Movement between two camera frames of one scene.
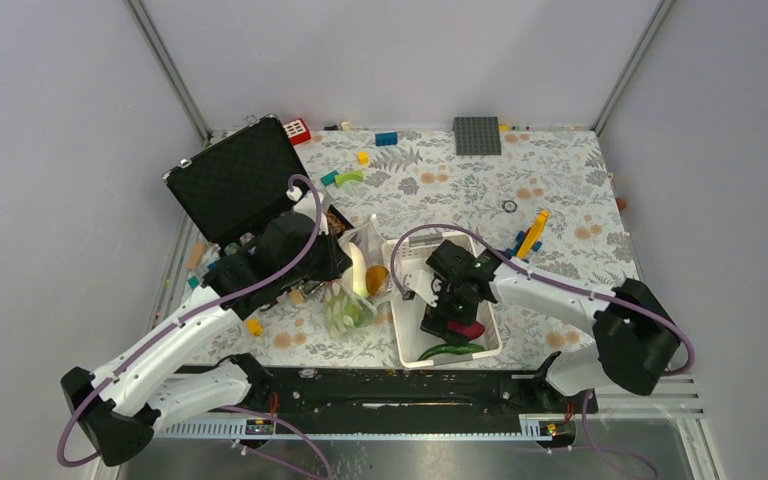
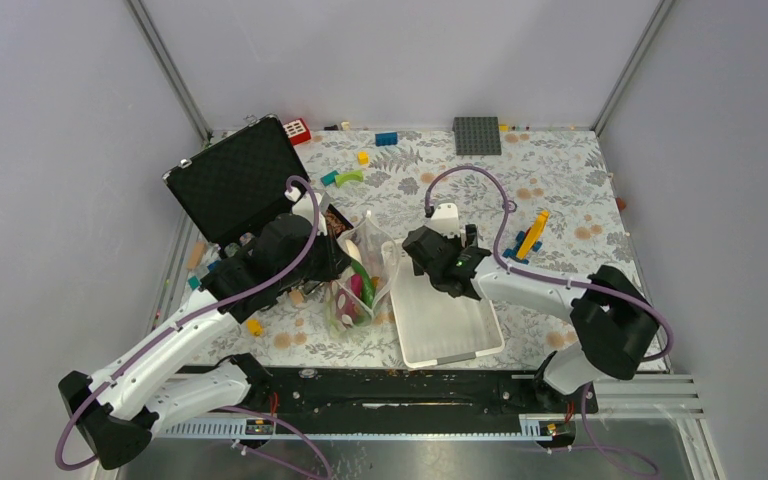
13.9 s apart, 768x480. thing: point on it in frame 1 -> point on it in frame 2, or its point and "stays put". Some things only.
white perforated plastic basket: [409, 255] stays put
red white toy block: [297, 131] stays put
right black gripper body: [452, 305] -> [471, 236]
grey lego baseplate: [478, 135] stays put
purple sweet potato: [473, 331] -> [356, 284]
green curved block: [344, 176] stays put
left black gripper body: [320, 265] stays put
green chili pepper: [454, 349] -> [366, 282]
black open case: [228, 188] stays put
